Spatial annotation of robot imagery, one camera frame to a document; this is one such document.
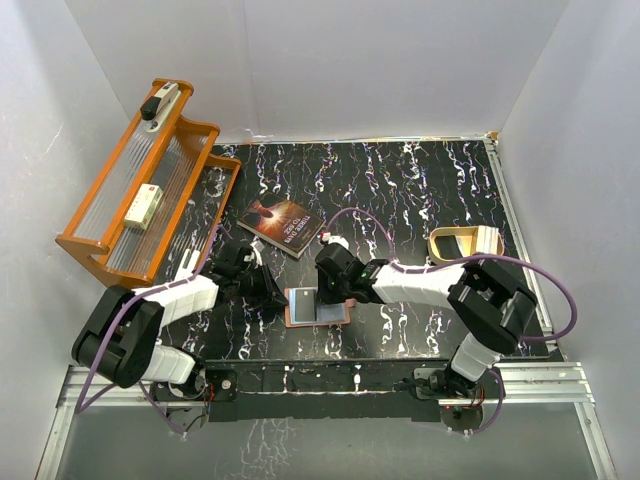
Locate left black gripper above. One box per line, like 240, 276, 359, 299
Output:
234, 261, 288, 309

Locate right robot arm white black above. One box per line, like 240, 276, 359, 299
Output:
315, 243, 538, 397

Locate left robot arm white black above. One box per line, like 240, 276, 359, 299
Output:
71, 242, 288, 399

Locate stack of credit cards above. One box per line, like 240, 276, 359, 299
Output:
475, 226, 504, 255

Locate dark paperback book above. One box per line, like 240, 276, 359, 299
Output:
237, 192, 325, 259

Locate beige oval tray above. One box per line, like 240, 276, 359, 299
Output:
428, 226, 483, 265

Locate orange wooden shelf rack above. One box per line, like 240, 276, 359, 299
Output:
56, 78, 242, 288

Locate small white green box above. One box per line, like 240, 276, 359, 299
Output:
123, 183, 164, 230

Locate black white stapler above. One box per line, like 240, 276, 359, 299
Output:
140, 82, 181, 133

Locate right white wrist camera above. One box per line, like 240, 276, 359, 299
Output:
320, 231, 350, 249

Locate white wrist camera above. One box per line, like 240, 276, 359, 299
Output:
320, 231, 350, 249
250, 239, 265, 266

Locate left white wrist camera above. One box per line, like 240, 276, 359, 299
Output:
250, 239, 265, 266

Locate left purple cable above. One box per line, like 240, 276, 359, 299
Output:
74, 224, 234, 436

